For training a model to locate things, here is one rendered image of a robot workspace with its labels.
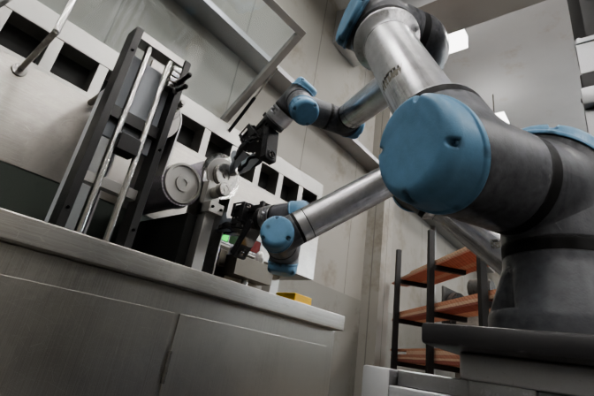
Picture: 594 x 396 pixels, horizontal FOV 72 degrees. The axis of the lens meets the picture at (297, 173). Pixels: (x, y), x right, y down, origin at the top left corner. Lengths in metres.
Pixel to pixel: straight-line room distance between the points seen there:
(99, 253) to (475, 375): 0.58
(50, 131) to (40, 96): 0.11
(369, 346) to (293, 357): 4.39
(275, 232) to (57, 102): 0.86
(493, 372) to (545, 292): 0.09
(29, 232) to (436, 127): 0.59
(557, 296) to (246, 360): 0.69
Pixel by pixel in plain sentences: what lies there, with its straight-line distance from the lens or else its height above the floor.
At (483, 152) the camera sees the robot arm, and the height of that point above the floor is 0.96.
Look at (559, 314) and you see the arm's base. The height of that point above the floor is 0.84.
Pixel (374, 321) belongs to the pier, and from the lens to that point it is 5.47.
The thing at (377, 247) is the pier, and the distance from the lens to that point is 5.66.
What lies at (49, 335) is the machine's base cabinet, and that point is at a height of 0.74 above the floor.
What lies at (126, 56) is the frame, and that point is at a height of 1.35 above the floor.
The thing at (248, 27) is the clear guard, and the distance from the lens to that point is 1.69.
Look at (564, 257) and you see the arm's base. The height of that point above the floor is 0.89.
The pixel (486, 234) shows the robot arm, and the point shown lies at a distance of 1.09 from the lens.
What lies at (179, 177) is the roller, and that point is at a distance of 1.20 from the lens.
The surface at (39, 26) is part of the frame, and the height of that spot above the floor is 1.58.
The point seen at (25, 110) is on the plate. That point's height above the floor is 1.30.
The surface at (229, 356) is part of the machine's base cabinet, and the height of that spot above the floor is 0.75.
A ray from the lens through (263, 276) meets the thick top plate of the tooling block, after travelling 1.33.
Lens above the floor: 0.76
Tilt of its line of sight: 25 degrees up
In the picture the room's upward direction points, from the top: 9 degrees clockwise
